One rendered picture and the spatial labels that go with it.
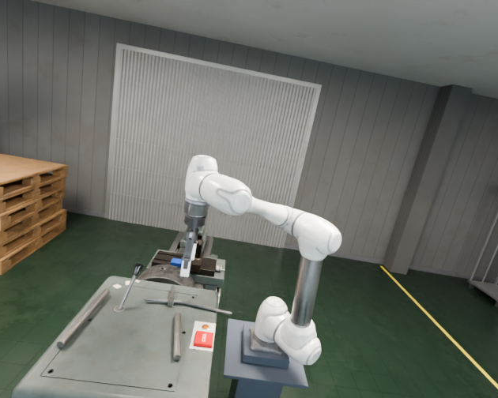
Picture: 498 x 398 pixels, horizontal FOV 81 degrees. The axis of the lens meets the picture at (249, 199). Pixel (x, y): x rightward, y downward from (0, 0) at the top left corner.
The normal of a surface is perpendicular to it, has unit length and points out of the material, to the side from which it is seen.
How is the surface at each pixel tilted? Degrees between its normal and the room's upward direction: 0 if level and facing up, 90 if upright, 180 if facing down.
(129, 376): 0
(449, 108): 90
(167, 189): 90
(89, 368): 0
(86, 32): 90
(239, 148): 90
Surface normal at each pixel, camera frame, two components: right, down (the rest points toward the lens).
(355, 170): 0.02, 0.25
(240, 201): 0.53, 0.25
